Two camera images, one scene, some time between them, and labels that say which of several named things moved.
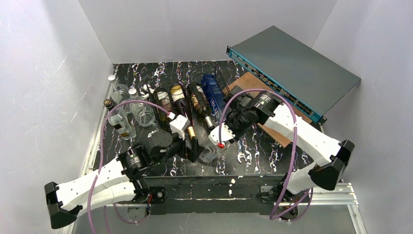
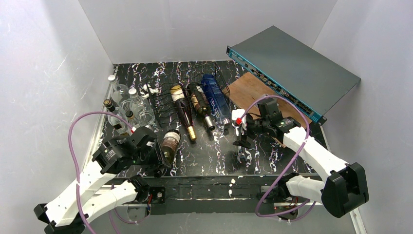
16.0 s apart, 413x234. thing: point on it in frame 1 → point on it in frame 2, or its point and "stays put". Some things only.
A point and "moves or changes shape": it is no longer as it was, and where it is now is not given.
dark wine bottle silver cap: x=161 y=98 moves or changes shape
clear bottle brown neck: x=209 y=154 → x=131 y=118
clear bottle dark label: x=143 y=113 stays put
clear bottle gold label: x=118 y=120 stays put
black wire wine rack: x=190 y=94 stays put
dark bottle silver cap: x=201 y=103 stays put
